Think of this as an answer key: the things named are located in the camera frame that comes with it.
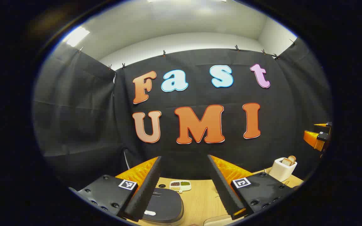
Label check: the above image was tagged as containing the white divided bean dish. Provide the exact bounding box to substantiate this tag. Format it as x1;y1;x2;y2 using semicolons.
169;180;192;193

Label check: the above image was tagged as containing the white toaster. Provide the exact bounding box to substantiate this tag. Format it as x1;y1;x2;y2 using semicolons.
269;157;298;182

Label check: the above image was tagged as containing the black backdrop cloth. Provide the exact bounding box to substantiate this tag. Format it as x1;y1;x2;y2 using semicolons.
32;38;334;192

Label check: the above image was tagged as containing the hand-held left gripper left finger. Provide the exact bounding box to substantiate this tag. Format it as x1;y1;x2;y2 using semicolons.
69;156;162;223

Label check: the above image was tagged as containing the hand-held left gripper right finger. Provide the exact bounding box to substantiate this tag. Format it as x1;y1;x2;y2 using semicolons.
207;154;295;221

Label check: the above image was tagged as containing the ceiling light panel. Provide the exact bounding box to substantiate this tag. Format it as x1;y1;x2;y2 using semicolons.
62;26;90;47

